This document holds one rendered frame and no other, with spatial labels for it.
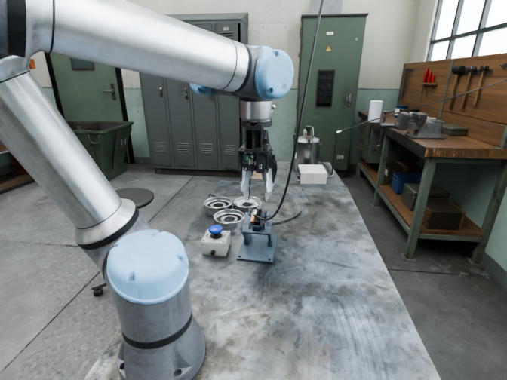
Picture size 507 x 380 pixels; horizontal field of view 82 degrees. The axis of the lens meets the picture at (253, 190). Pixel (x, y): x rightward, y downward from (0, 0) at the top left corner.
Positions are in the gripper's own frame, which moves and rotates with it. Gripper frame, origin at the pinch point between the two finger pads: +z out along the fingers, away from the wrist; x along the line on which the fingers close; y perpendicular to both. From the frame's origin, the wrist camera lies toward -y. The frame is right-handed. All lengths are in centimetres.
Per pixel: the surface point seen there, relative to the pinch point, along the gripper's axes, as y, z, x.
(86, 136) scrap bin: -225, 34, -234
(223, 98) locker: -284, -6, -86
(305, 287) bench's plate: 12.4, 18.2, 14.0
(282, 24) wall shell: -339, -90, -23
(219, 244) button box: 3.4, 14.3, -10.0
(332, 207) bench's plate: -35.7, 18.0, 24.0
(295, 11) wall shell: -340, -104, -8
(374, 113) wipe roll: -228, 3, 77
